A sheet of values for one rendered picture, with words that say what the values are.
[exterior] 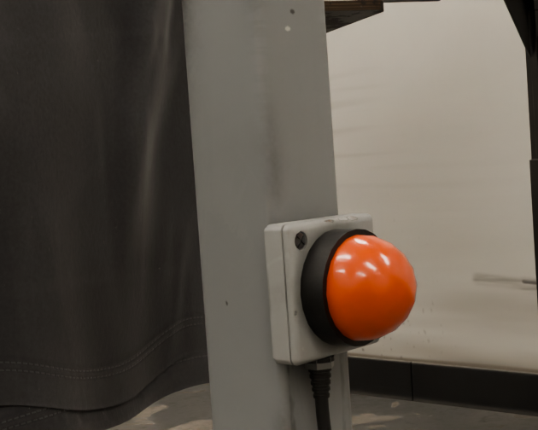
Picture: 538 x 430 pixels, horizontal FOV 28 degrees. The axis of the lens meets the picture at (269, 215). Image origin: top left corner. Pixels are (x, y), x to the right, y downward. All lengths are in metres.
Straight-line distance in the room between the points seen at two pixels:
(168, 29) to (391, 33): 2.25
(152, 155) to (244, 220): 0.36
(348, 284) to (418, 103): 2.57
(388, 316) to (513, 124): 2.42
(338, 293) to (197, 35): 0.11
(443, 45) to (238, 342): 2.51
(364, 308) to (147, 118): 0.39
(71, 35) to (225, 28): 0.31
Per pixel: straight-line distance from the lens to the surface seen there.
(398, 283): 0.37
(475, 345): 2.90
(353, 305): 0.37
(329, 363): 0.39
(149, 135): 0.73
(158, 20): 0.74
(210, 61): 0.40
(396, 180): 2.98
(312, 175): 0.40
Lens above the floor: 0.70
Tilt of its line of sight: 3 degrees down
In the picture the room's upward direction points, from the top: 4 degrees counter-clockwise
